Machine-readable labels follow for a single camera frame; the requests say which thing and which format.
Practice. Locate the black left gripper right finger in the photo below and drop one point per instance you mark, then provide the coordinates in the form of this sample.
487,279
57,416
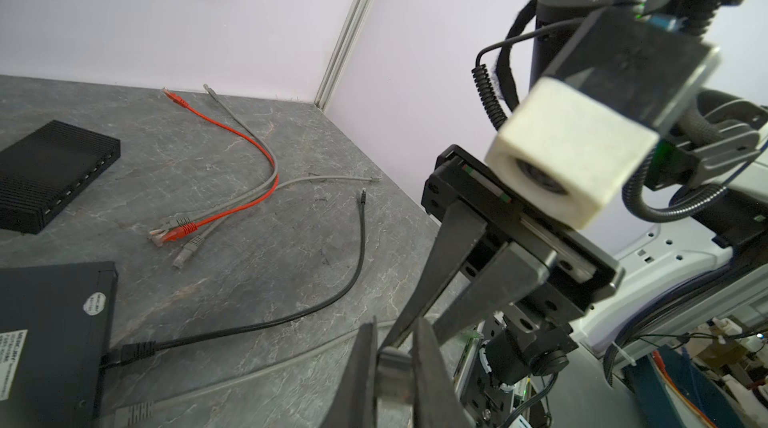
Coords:
435,402

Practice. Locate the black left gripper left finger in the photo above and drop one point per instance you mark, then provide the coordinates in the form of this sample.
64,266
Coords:
354,404

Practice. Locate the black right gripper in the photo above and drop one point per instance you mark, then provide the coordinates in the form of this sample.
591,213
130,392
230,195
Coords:
574,273

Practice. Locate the small ribbed black switch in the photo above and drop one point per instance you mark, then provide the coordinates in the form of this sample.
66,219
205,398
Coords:
44,171

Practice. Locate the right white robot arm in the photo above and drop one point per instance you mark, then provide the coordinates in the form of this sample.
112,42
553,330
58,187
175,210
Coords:
688,223

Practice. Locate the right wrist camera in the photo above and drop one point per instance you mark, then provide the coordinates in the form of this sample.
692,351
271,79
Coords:
605,101

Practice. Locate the aluminium corner frame post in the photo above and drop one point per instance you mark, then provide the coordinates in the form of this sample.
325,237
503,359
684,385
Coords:
348,36

